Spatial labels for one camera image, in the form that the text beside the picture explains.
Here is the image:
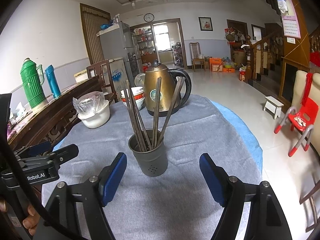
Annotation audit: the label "wall clock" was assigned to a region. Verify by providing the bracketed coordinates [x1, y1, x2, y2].
[144, 13, 155, 23]

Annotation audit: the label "red child chair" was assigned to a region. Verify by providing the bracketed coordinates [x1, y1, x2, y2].
[273, 73, 320, 158]

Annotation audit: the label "white small stool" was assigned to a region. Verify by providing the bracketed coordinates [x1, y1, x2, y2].
[263, 96, 284, 119]

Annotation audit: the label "framed wall picture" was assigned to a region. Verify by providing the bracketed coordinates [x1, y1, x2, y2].
[199, 17, 213, 31]

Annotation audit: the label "wooden chair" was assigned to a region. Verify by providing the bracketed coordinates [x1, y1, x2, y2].
[189, 42, 206, 71]

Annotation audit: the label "person left hand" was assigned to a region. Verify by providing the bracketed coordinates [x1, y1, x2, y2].
[0, 199, 41, 237]

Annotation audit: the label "grey metal utensil holder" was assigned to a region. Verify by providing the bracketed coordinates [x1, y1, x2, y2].
[128, 135, 168, 177]

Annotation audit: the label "wall calendar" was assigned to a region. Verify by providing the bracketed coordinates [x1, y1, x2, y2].
[277, 0, 301, 38]

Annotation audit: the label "white red stacked bowls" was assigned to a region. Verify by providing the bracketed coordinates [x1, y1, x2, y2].
[120, 86, 146, 111]

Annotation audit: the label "dark carved wooden bench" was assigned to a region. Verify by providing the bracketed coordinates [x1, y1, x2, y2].
[8, 76, 116, 151]

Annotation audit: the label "white electric fan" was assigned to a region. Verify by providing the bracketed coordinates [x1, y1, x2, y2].
[135, 73, 145, 87]

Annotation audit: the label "gold electric kettle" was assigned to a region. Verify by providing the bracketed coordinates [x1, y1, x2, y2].
[144, 60, 191, 117]

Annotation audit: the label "grey table cloth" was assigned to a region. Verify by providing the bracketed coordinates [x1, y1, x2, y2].
[59, 95, 263, 239]

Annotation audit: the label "white chest freezer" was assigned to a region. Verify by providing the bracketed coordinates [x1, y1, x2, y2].
[74, 57, 127, 94]

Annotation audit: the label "clear plastic bag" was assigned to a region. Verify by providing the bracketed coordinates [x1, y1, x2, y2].
[72, 91, 105, 114]

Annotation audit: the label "green thermos jug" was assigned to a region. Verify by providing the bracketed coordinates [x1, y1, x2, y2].
[20, 58, 46, 109]

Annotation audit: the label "blue thermos bottle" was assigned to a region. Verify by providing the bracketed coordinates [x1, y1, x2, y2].
[45, 65, 61, 98]

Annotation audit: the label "white plastic basin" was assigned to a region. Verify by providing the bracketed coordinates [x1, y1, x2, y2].
[78, 100, 110, 129]

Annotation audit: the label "grey refrigerator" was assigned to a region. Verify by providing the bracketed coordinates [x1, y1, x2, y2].
[97, 21, 142, 85]

